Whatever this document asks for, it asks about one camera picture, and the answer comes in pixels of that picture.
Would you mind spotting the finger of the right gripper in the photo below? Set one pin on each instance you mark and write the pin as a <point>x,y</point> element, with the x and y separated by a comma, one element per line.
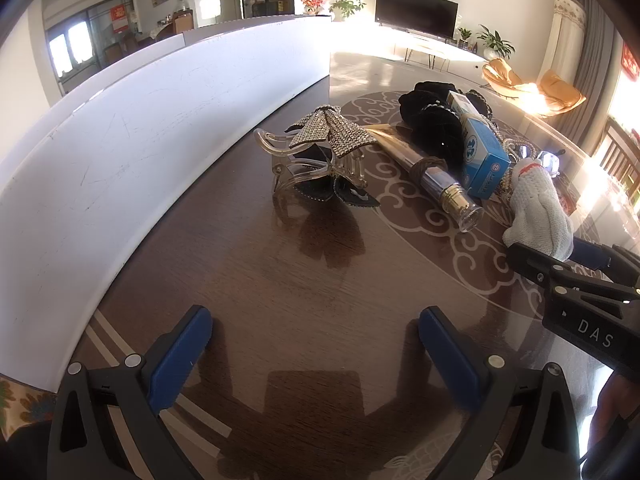
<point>619,264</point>
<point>548,273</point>

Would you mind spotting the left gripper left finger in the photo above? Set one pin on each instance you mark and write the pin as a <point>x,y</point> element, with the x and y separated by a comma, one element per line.
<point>83,441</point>

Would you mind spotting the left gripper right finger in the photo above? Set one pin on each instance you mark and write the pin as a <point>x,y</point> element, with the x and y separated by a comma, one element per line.
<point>543,443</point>

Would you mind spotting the white knitted glove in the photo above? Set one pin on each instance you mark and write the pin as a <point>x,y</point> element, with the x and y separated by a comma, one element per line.
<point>540,221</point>

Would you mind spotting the blue white carton box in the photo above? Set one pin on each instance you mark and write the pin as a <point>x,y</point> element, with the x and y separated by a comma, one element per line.
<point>484,160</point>

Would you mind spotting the rhinestone bow hair claw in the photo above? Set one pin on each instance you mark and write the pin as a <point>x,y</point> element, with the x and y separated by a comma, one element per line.
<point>321,156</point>

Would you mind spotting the person's right hand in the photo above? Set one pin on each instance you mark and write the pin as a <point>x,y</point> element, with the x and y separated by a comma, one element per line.
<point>618,406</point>

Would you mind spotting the floral cushion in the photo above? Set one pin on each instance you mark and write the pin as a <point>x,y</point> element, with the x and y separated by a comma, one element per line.
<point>22,405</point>

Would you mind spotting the gold cosmetic tube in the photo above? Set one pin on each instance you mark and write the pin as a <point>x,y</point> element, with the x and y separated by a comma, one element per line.
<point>431,174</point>

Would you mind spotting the pearl hair claw clip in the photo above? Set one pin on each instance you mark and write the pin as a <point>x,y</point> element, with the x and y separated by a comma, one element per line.
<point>516,146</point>

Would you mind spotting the wooden dining chair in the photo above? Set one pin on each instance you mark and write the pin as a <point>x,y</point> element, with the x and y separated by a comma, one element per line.
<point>618,153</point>

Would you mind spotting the black velvet scrunchie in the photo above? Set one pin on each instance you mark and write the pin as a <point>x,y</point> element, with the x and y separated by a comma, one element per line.
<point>438,131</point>

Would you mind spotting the orange lounge chair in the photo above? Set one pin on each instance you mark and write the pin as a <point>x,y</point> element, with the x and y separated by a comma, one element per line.
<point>549,97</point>

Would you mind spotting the black velvet pouch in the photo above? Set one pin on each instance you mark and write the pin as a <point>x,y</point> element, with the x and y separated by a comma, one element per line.
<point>436,92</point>

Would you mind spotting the white floor air conditioner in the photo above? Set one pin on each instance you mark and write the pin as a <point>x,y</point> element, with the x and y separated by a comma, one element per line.
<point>567,34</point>

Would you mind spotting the green potted plant right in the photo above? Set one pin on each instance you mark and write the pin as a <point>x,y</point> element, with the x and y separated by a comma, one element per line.
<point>500,48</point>

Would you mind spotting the green potted plant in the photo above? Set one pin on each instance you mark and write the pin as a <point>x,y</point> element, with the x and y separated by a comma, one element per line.
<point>500,48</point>
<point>344,9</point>

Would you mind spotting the grey curtain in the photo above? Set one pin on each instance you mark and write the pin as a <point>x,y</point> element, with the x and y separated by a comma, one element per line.
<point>596,77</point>

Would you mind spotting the white tv console table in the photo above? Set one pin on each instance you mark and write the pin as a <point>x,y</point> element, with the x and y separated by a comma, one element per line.
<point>438,52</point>

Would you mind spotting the white cardboard storage box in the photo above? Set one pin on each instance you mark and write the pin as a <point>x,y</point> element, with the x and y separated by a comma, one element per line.
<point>88,181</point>

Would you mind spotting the black flat television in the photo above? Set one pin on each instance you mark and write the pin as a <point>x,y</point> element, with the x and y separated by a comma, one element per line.
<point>434,17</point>

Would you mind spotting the green potted plant left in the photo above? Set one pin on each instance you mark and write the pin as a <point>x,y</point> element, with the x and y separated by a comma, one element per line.
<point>344,9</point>

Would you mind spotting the red flower pot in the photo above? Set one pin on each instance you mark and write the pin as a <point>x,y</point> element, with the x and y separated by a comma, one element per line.
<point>313,7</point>

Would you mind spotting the red wall decoration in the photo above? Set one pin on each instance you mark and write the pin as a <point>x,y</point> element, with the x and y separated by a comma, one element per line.
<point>629,64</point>

